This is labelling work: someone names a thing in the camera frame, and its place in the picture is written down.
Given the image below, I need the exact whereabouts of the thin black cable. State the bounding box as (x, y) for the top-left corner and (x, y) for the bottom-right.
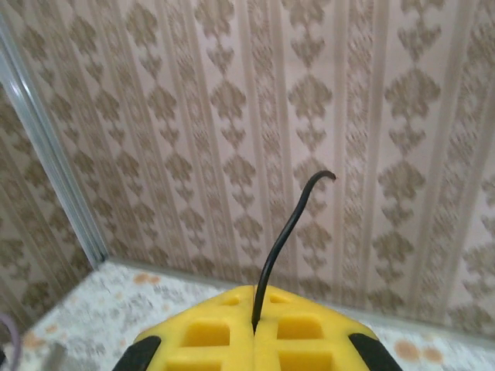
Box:
(251, 170), (337, 329)

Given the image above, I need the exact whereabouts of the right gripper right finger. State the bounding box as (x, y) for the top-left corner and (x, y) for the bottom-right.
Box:
(253, 284), (404, 371)

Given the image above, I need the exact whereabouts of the aluminium frame post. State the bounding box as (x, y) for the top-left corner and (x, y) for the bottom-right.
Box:
(0, 15), (108, 268)

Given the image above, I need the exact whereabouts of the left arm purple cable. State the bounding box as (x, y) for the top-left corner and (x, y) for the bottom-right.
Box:
(0, 311), (22, 366)

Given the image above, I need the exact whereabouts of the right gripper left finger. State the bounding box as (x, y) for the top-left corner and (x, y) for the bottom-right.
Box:
(111, 284), (256, 371)

